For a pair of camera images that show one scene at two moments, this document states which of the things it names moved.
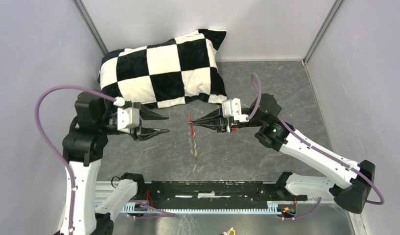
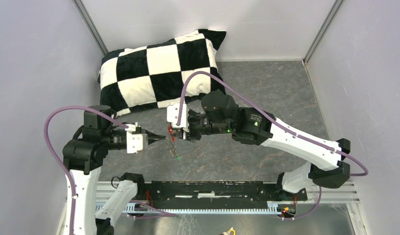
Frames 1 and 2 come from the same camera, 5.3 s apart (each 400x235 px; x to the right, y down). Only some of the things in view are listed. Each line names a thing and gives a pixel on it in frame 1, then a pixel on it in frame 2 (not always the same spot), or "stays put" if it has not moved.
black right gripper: [223, 125] -> [190, 135]
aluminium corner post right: [336, 5] stays put
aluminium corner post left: [91, 25] stays put
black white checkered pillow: [166, 74] stays put
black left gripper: [146, 133] -> [151, 137]
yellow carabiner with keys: [228, 231] stays put
